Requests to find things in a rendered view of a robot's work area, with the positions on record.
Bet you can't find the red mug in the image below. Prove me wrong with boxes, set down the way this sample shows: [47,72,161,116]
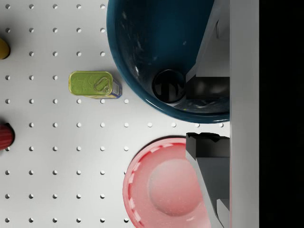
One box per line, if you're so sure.
[0,123,16,152]

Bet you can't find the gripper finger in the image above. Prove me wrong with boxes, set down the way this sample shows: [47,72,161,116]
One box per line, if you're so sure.
[185,132,230,228]
[185,0,230,101]

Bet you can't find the yellow mug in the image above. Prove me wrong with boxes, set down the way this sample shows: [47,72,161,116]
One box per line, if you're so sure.
[0,38,11,60]

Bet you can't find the flat-sided can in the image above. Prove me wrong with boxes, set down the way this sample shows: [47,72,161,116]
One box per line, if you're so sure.
[68,70,123,100]

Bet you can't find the dark blue mug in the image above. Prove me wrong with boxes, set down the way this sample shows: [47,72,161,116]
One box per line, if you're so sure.
[106,0,230,124]

